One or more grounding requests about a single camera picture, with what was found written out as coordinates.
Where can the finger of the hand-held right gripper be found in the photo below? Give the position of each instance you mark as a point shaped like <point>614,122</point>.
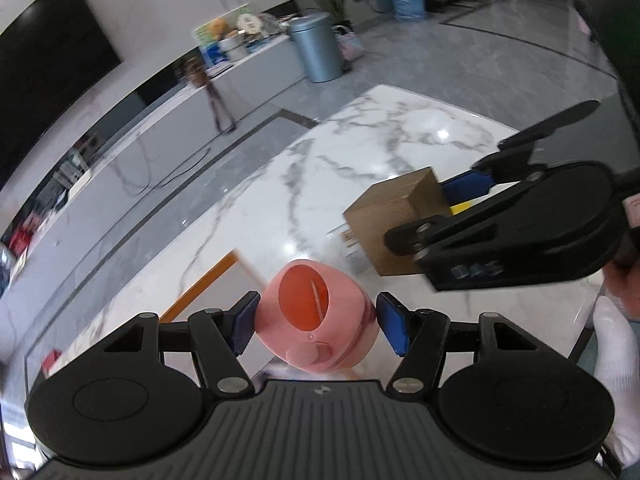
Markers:
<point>440,235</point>
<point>465,185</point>

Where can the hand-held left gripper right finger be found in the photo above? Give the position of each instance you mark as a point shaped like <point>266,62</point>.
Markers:
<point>395,322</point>

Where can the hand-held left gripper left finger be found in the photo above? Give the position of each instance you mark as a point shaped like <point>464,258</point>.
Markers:
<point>246,322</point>

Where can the pink plastic cup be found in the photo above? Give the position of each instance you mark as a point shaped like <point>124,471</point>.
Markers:
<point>340,320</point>

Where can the brown cardboard box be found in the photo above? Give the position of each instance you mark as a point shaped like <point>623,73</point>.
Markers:
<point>390,210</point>

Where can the orange-rimmed storage box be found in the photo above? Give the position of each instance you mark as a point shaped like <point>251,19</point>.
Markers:
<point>200,287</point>

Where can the person's right forearm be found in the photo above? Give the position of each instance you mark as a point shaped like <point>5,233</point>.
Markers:
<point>625,290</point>

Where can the person's right hand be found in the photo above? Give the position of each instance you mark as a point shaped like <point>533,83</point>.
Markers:
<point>620,375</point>

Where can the pink woven bag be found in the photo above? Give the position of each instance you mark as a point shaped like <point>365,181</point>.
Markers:
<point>350,45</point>

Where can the grey pedal trash can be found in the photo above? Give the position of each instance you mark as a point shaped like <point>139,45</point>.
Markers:
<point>317,50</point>

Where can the white marble television console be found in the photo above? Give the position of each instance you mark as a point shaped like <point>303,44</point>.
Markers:
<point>260,67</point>

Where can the round hand fan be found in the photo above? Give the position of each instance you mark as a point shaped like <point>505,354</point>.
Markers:
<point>248,23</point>

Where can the yellow plush toy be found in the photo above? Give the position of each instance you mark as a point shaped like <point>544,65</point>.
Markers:
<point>217,27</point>

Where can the black wall television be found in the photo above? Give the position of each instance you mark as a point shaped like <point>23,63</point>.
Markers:
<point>45,75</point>

